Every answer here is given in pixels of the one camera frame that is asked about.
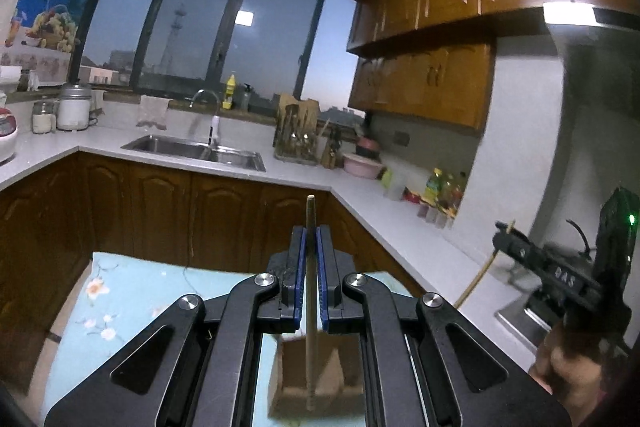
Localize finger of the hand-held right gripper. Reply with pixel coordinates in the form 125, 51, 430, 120
492, 221, 548, 280

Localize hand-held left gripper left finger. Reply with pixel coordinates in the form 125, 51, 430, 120
44, 227, 307, 427

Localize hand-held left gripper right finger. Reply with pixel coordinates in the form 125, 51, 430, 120
316, 224, 572, 427

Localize wooden chopstick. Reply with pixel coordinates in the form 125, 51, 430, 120
304, 195, 317, 412
454, 219, 517, 309

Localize wooden utensil holder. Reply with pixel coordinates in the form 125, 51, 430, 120
267, 332, 364, 419

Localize dish rack with utensils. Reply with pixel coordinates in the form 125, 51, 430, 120
272, 94, 321, 166

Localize person's right hand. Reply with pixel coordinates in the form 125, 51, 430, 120
529, 321, 623, 427

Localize steel gas stove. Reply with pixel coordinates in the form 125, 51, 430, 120
495, 294, 553, 360

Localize amber sauce bottle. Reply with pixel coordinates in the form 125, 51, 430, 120
442, 173, 468, 210

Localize yellow cooking oil bottle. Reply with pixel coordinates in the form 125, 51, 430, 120
424, 168, 445, 206

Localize white plastic cup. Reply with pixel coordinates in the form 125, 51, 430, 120
382, 169, 405, 202

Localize pink basin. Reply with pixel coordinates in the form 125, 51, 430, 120
342, 152, 386, 180

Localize knife block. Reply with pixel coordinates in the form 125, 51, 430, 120
320, 119, 344, 169

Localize pot with pink lid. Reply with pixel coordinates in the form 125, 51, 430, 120
356, 136, 382, 158

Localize stainless steel sink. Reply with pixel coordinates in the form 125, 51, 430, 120
121, 134, 267, 172

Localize blue floral tablecloth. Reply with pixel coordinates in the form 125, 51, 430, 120
40, 252, 416, 427

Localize chrome faucet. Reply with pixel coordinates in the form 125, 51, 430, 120
190, 89, 222, 148

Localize hanging dish cloth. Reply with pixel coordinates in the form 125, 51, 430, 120
137, 95, 170, 131

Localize range hood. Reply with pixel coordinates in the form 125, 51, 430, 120
542, 2, 640, 32

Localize wooden upper cabinets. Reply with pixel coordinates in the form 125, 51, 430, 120
346, 0, 640, 130

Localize dark framed kitchen window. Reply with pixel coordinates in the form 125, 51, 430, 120
79, 0, 359, 118

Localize white pot with metal lid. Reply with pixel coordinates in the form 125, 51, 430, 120
56, 82, 94, 131

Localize glass jar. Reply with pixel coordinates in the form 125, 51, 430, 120
32, 101, 57, 136

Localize white rice cooker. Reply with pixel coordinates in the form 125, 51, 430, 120
0, 106, 20, 166

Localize paper towel roll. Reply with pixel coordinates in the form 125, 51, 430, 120
0, 66, 21, 94

